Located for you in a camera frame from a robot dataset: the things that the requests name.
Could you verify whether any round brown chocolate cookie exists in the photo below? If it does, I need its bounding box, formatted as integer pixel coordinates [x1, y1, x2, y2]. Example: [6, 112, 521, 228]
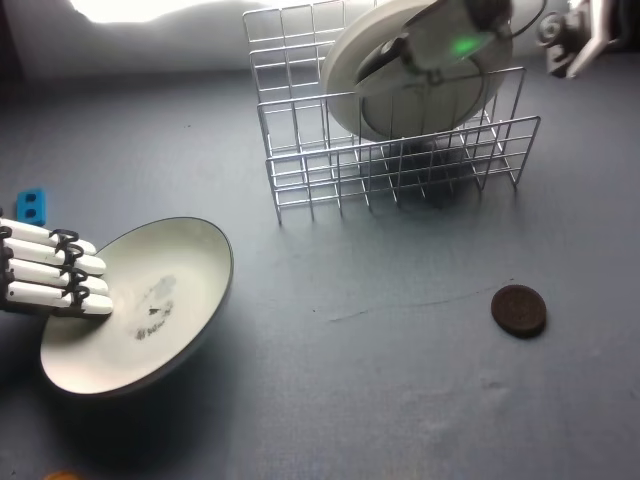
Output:
[491, 283, 548, 339]

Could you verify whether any thin black camera cable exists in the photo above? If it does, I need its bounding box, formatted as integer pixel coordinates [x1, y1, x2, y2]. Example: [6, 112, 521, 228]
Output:
[499, 0, 547, 39]

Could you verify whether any silver wire rack shelf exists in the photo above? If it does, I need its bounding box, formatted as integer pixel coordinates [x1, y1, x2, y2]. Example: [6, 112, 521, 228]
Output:
[243, 0, 542, 225]

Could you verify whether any white plate with dark rim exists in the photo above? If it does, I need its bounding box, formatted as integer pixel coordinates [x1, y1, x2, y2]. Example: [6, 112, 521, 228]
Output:
[39, 216, 235, 399]
[319, 0, 516, 144]

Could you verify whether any small blue plastic block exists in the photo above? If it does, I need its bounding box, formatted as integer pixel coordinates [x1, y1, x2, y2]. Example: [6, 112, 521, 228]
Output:
[16, 187, 50, 225]

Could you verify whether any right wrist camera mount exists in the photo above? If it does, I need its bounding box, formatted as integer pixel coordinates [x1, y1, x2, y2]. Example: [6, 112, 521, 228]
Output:
[534, 0, 640, 79]

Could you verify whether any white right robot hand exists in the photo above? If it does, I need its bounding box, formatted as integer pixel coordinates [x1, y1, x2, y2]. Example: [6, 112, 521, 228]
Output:
[353, 0, 517, 96]

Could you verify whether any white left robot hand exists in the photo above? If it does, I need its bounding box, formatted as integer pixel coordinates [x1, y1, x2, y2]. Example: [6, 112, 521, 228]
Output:
[0, 207, 114, 321]

